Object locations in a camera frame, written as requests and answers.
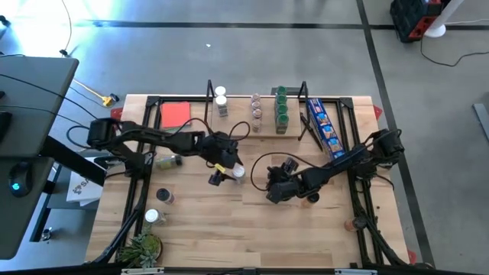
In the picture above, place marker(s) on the black lid olive herb jar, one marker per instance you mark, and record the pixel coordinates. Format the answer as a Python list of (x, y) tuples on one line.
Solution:
[(166, 163)]

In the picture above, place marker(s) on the potted succulent plant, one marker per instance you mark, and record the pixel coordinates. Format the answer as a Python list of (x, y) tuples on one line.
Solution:
[(141, 250)]

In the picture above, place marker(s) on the grey desk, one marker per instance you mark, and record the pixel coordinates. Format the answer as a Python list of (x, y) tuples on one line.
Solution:
[(30, 114)]

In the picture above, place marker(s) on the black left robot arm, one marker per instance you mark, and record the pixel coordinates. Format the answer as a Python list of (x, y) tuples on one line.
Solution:
[(153, 135)]

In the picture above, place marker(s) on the teal mat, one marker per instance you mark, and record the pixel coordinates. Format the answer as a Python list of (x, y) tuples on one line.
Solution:
[(179, 130)]

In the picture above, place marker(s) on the red notebook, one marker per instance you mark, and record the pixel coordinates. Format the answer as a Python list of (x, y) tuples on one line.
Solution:
[(175, 114)]

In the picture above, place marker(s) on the white and black tower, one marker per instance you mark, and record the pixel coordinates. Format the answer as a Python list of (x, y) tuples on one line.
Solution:
[(439, 26)]

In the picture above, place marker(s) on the black plug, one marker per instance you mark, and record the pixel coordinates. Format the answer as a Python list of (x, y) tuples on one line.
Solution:
[(114, 98)]

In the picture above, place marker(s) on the silver metal bracket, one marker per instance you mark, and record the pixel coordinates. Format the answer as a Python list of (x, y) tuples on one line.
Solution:
[(143, 271), (355, 272)]

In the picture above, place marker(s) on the blue plastic wrap box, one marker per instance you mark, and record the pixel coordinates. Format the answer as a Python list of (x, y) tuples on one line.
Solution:
[(322, 122)]

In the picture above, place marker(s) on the black lid orange spice jar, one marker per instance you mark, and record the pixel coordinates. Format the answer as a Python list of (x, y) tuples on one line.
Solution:
[(349, 225), (314, 198)]

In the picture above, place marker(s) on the white printed box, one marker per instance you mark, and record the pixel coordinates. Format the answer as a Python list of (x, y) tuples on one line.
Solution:
[(82, 191)]

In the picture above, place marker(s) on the black round device with light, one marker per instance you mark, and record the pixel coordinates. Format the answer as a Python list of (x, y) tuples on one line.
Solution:
[(19, 181)]

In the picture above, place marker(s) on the black lid red spice jar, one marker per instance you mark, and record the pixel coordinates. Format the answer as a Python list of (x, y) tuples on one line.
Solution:
[(163, 195)]

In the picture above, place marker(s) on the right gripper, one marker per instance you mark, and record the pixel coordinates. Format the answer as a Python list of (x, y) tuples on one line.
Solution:
[(284, 183)]

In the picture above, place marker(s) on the black desk base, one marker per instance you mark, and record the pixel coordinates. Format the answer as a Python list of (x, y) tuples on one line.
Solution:
[(76, 162)]

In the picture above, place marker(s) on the black metal table frame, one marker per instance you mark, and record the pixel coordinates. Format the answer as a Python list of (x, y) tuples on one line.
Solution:
[(153, 101)]

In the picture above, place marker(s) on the black and red tool case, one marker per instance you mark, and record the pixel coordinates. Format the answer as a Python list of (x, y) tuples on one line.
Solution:
[(410, 17)]

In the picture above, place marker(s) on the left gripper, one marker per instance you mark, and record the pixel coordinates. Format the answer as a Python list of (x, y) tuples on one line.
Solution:
[(219, 149)]

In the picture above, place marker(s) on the black floor object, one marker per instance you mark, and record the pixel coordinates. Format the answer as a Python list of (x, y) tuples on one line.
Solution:
[(4, 21)]

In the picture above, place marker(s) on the yellow tag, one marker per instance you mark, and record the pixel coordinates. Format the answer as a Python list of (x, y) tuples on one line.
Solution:
[(220, 167)]

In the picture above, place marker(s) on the red corner pad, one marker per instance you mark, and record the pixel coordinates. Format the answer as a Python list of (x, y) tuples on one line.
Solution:
[(411, 257), (377, 112), (116, 114)]

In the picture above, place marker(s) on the caster wheel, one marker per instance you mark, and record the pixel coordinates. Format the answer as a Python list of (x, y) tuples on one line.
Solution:
[(46, 234)]

